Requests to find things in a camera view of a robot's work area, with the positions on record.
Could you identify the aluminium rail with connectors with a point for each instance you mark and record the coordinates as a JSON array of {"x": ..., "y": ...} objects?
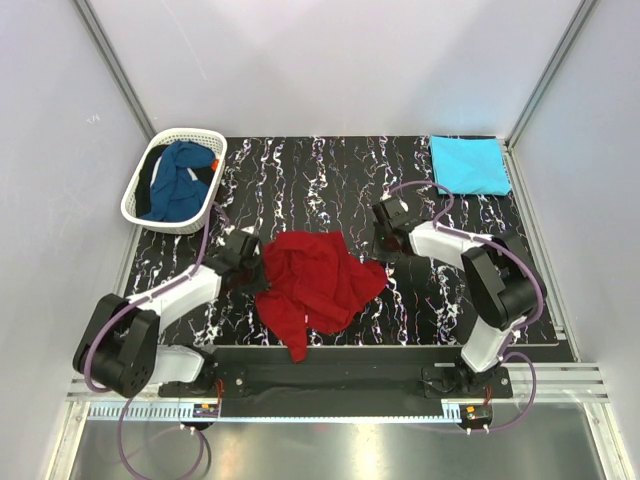
[{"x": 464, "y": 416}]

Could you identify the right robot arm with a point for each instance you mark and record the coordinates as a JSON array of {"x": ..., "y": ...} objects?
[{"x": 505, "y": 288}]

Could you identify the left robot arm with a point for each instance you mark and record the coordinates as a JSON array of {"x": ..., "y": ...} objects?
[{"x": 119, "y": 350}]

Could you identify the white perforated laundry basket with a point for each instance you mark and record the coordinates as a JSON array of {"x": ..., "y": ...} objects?
[{"x": 207, "y": 138}]

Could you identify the red t shirt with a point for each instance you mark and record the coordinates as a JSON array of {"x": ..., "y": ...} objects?
[{"x": 315, "y": 284}]

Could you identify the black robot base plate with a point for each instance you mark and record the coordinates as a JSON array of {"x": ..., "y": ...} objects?
[{"x": 435, "y": 372}]

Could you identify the black garment in basket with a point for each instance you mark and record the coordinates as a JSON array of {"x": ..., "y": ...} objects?
[{"x": 143, "y": 188}]

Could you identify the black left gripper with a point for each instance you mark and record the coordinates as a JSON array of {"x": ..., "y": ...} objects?
[{"x": 252, "y": 276}]

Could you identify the blue t shirt in basket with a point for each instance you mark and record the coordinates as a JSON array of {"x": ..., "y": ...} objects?
[{"x": 181, "y": 182}]

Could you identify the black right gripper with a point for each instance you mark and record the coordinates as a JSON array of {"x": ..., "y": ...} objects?
[{"x": 382, "y": 248}]

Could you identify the folded cyan t shirt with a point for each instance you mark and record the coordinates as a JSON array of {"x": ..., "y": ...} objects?
[{"x": 469, "y": 166}]

